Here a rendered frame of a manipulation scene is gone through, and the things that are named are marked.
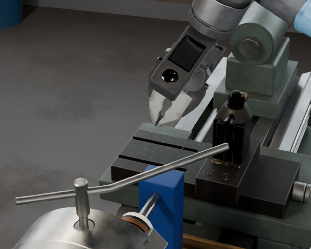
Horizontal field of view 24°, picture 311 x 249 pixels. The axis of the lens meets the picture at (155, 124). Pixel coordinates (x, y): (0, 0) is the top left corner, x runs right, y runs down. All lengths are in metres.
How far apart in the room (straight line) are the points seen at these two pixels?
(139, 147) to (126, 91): 2.28
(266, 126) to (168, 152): 0.43
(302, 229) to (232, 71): 0.66
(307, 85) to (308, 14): 1.41
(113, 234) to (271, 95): 1.12
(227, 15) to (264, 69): 1.12
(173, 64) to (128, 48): 3.56
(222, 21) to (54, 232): 0.42
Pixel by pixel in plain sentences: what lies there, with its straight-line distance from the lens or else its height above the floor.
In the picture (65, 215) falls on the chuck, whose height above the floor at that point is 1.23.
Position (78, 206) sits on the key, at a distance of 1.12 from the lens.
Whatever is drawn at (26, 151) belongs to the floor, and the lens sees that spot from 3.60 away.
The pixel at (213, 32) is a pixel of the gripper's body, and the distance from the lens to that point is 1.03.
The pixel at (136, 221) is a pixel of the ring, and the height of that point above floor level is 1.12.
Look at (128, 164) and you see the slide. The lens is 1.76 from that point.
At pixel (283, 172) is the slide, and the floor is 0.97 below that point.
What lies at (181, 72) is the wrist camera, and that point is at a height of 1.50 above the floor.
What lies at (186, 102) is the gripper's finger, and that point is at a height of 1.42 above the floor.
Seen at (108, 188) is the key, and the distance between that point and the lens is 1.11.
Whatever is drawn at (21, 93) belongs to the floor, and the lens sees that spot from 4.12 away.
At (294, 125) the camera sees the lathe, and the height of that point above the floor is 0.86.
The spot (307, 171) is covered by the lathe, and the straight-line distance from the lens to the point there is 1.85.
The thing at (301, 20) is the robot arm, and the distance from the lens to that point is 0.97.
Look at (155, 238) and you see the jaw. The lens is 1.21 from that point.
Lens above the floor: 1.97
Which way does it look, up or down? 32 degrees down
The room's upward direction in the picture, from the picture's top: straight up
